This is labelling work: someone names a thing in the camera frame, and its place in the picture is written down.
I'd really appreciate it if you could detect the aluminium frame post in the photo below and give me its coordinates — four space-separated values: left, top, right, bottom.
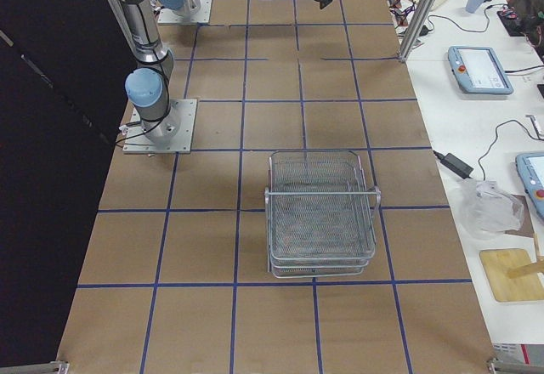
398 0 435 63

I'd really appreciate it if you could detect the wooden board stand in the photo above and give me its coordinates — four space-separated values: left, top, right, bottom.
479 234 543 303

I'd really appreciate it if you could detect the blue teach pendant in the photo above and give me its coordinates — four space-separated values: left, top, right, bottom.
515 151 544 219
447 46 513 95

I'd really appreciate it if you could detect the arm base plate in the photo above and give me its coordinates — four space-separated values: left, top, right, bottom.
122 99 197 154
158 0 213 26

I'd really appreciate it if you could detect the near blue teach pendant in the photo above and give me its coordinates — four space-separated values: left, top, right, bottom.
515 151 544 219

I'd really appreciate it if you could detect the silver wire mesh shelf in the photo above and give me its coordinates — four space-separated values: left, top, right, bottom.
264 150 381 278

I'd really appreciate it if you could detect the brown paper table cover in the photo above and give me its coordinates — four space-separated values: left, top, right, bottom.
58 0 492 373

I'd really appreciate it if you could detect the black power adapter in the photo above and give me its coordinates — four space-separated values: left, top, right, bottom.
434 151 473 179

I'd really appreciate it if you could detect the far blue teach pendant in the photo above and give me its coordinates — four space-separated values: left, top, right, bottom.
447 46 513 95

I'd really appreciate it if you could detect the clear plastic bag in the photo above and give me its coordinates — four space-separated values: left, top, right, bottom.
459 178 525 234

